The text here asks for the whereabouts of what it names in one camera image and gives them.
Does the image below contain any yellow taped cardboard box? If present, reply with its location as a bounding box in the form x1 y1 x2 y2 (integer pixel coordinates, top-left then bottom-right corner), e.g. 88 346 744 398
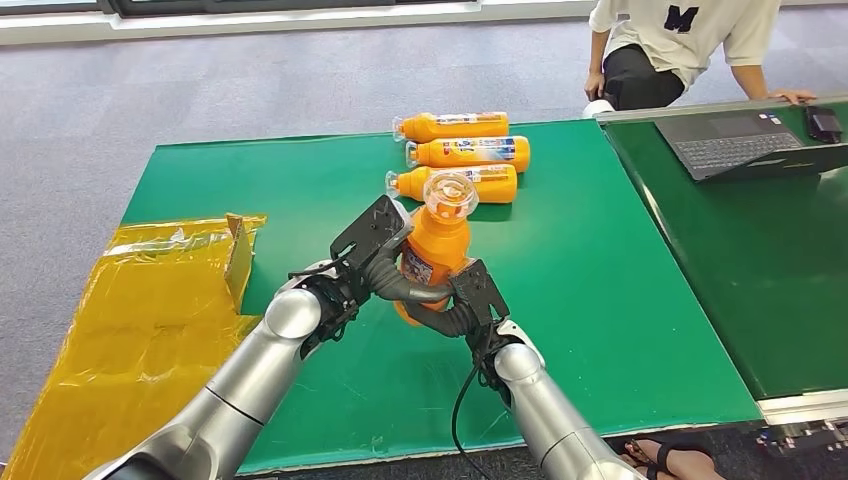
3 211 268 480

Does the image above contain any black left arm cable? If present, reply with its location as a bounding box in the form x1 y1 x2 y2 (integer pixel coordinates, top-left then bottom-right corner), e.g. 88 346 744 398
288 254 349 281

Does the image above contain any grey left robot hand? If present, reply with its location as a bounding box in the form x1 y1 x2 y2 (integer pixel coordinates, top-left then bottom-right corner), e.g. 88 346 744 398
329 194 456 305

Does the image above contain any silver framed green table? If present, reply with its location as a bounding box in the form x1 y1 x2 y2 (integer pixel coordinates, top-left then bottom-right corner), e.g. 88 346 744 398
594 94 848 427

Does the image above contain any orange plastic bottle clear cap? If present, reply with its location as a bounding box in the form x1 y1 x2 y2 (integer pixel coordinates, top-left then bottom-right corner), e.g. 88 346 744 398
394 170 480 327
405 135 532 174
392 111 510 144
385 164 519 205

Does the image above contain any person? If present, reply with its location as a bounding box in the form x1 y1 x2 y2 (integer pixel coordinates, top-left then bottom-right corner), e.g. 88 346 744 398
584 0 819 113

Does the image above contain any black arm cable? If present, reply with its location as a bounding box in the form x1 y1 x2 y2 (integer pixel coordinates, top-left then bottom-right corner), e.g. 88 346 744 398
288 254 349 281
451 360 497 480

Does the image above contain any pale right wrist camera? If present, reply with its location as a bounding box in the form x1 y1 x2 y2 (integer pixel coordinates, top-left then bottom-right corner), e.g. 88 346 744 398
496 319 546 367

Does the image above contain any black power adapter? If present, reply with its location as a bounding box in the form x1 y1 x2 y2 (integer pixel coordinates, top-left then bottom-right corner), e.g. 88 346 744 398
804 105 845 145

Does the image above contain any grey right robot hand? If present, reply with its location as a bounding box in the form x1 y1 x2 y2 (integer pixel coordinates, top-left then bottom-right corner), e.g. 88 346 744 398
404 259 511 340

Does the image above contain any person's foot in black sandal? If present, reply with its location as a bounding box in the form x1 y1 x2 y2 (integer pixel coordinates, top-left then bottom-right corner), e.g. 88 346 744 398
619 437 728 480

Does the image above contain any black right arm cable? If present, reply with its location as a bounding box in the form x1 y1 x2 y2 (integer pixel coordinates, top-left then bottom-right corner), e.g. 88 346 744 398
451 360 497 480

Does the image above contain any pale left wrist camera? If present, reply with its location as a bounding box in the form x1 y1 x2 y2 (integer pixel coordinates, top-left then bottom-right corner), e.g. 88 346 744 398
274 260 336 298

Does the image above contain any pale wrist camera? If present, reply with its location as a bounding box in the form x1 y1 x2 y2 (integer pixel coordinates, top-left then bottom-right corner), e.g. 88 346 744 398
274 260 336 298
496 319 546 367

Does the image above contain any person's left hand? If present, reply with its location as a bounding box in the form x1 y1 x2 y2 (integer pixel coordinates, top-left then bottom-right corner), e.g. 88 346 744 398
770 88 818 107

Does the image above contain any green table mat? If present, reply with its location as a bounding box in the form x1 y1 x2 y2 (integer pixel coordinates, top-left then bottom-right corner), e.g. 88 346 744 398
122 119 763 476

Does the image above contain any dark grey laptop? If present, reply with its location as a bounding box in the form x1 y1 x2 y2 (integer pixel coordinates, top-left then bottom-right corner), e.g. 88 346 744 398
654 109 848 184

